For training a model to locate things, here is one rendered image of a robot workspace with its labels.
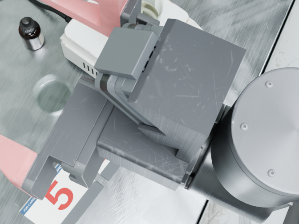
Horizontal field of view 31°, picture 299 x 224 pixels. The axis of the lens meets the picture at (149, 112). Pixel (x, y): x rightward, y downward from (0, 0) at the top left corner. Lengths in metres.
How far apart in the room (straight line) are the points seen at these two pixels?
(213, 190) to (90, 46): 0.41
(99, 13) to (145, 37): 0.14
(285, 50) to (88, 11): 0.48
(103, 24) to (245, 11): 0.48
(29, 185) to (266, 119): 0.13
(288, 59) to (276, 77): 0.57
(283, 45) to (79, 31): 0.30
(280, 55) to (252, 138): 0.58
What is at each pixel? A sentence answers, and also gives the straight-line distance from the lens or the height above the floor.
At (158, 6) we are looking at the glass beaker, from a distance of 0.66.
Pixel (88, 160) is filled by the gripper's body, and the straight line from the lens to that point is 0.30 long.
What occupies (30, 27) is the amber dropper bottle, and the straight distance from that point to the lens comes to 0.74.
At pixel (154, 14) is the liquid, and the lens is 0.67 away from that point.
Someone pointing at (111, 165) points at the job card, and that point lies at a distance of 0.73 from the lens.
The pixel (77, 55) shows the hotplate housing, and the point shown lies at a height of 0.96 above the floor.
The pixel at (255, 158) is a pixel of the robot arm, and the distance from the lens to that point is 0.24.
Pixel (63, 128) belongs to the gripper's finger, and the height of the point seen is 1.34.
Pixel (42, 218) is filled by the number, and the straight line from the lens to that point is 0.71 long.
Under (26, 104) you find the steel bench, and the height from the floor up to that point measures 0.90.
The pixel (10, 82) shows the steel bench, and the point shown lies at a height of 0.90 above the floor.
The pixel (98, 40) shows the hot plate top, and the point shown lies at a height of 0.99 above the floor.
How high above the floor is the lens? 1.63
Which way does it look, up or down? 75 degrees down
